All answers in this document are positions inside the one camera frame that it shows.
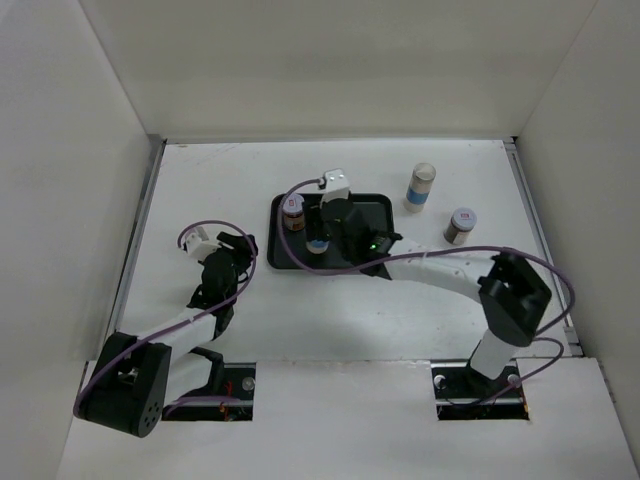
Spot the brown spice jar white lid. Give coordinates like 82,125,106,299
282,193,305,232

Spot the tall white shaker blue band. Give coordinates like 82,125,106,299
404,162,436,213

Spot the dark pepper jar white lid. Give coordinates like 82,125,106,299
444,207,477,246

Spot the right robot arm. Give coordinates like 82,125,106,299
304,199,551,396

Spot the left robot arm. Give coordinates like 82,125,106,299
73,228,258,438

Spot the black plastic tray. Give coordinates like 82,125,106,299
267,193,394,270

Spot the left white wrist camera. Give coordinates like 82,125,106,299
182,226,218,262

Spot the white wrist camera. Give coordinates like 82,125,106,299
319,169,351,204
182,226,218,262

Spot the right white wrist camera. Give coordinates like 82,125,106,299
319,169,351,204

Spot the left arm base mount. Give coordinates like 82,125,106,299
162,347,257,422

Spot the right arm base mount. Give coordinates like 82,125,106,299
431,362,529,421

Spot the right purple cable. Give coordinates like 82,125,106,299
277,177,576,406

